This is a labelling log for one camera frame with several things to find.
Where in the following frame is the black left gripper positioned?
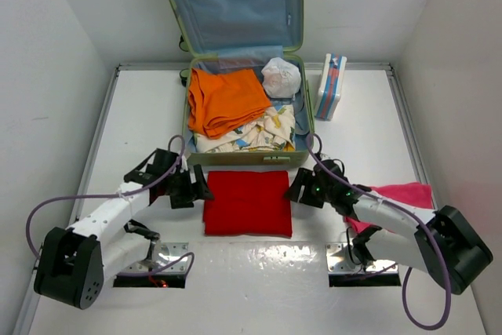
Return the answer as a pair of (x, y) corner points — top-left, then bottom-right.
(163, 164), (213, 208)

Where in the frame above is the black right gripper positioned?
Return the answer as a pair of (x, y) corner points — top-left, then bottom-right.
(283, 168), (333, 209)

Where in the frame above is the red cloth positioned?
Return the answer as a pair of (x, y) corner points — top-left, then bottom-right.
(202, 171), (293, 238)

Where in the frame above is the white patterned garment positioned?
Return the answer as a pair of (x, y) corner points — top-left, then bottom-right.
(192, 104), (296, 153)

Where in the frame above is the pink towel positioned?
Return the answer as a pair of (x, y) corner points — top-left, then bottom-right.
(343, 181), (436, 234)

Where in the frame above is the white first aid box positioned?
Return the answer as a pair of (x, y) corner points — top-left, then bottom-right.
(314, 53), (347, 121)

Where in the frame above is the orange shirt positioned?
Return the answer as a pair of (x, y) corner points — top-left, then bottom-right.
(187, 68), (271, 139)

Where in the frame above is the white plastic bag bundle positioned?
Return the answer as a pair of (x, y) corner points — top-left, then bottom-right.
(261, 57), (301, 99)

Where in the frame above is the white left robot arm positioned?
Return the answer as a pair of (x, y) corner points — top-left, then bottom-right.
(34, 148), (213, 310)

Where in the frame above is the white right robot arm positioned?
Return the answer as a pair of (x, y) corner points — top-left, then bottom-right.
(284, 159), (493, 295)

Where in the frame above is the green suitcase with blue lining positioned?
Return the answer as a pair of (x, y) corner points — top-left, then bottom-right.
(143, 0), (316, 167)

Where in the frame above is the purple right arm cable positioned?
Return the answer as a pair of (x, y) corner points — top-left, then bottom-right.
(304, 133), (452, 330)

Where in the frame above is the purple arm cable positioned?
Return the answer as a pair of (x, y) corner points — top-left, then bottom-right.
(304, 133), (452, 330)
(24, 134), (195, 277)

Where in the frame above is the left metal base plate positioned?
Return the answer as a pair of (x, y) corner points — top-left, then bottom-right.
(122, 242), (191, 275)

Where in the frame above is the metal base plate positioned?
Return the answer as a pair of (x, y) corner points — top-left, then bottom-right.
(325, 242), (398, 275)
(122, 242), (191, 275)

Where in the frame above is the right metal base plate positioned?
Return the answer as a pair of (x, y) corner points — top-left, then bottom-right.
(325, 242), (398, 275)

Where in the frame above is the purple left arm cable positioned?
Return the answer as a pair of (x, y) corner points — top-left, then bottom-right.
(24, 134), (195, 277)

